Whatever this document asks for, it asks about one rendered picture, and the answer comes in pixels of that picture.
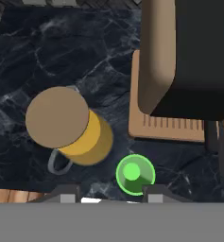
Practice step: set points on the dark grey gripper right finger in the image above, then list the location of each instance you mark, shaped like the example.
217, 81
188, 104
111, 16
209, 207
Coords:
156, 192

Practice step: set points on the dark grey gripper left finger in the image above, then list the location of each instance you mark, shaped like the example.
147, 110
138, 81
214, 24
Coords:
67, 193

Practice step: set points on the green cup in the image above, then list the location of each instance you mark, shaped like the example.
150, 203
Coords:
134, 174

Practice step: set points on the yellow pitcher with brown lid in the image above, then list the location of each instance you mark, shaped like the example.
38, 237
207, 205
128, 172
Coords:
69, 126

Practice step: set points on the beige and black coffee machine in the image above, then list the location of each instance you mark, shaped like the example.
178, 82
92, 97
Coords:
182, 69

